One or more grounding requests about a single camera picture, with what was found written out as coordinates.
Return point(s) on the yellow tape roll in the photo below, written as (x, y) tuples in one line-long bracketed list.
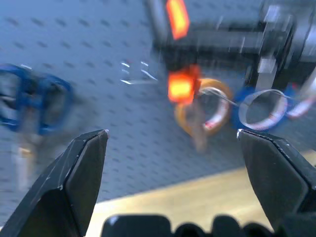
[(222, 86)]

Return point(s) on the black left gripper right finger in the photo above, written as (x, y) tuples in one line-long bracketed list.
[(217, 59)]

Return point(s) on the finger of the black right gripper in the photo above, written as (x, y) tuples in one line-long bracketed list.
[(222, 27), (276, 172)]

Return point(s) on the grey-blue pegboard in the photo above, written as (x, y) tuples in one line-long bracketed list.
[(98, 37)]

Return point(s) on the blue tape roll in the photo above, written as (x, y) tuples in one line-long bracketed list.
[(240, 97)]

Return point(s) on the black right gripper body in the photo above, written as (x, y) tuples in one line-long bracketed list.
[(284, 75)]

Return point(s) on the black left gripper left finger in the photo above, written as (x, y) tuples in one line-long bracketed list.
[(74, 177)]

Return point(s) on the red and white tape roll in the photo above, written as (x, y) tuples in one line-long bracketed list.
[(302, 106)]

